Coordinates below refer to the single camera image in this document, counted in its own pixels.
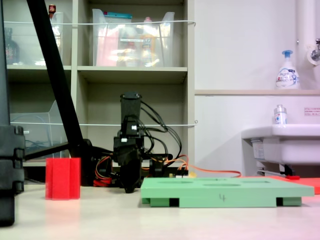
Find pink cap spray bottle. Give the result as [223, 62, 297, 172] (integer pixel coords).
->
[139, 16, 158, 67]

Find notched black stack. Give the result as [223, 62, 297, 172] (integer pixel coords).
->
[0, 124, 26, 227]

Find red cross columnar block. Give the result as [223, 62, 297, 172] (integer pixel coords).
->
[45, 157, 82, 201]

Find green shape hole board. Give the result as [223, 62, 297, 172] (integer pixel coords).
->
[140, 176, 315, 208]

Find white blue soap pump bottle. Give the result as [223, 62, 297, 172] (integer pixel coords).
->
[274, 49, 301, 90]

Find clear bin with cables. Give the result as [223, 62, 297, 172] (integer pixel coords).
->
[9, 99, 71, 162]

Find dark round bottle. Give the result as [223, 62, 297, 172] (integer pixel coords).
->
[4, 27, 20, 65]

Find red base clamp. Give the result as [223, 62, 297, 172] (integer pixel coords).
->
[93, 177, 112, 187]

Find pink package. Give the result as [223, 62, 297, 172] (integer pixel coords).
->
[96, 26, 120, 67]

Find large clear storage bin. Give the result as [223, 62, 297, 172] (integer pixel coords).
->
[91, 8, 176, 68]

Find long orange cable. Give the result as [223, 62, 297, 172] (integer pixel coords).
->
[163, 154, 242, 179]

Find white sink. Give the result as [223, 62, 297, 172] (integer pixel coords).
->
[241, 123, 320, 166]

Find circuit board with connectors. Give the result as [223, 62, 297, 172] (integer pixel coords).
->
[168, 171, 197, 179]

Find black tripod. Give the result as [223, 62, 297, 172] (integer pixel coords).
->
[23, 0, 97, 187]

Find metal faucet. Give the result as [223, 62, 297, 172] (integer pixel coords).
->
[309, 38, 320, 61]

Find small clear sanitizer bottle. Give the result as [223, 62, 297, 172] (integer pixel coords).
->
[273, 104, 288, 125]

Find clear bin with bottles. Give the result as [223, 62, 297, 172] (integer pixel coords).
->
[3, 11, 65, 66]

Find dark vertical post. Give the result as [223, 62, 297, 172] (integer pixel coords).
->
[0, 0, 11, 127]

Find orange wire loops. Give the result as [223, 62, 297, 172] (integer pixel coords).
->
[95, 154, 115, 181]

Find beige shelf unit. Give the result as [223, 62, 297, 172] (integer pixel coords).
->
[0, 0, 196, 186]

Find black table clamp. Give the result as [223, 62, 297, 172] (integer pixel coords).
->
[149, 159, 165, 179]

